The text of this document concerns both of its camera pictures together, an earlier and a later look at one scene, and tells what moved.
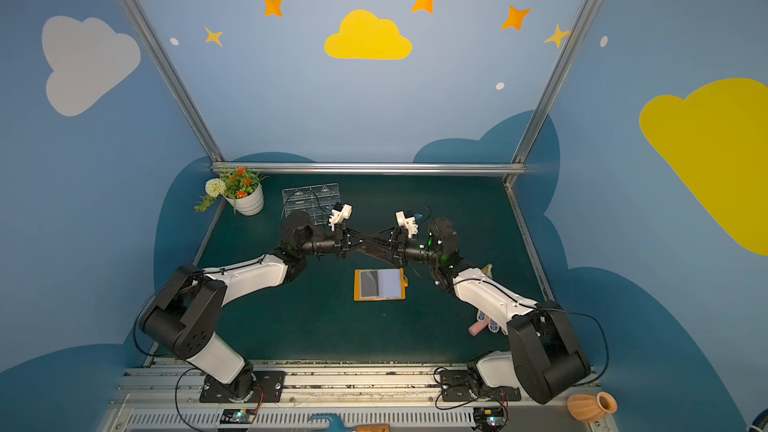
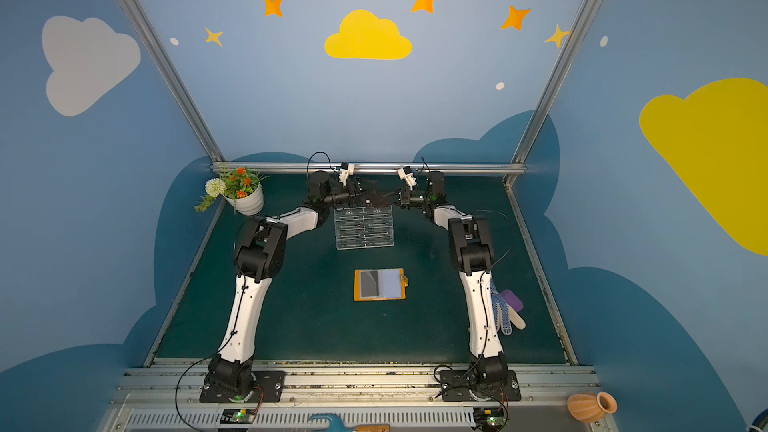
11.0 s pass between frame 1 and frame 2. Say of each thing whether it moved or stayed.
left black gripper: moved
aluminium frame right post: stayed
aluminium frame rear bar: stayed
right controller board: stayed
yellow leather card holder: stayed
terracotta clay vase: stayed
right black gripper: moved
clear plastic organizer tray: moved
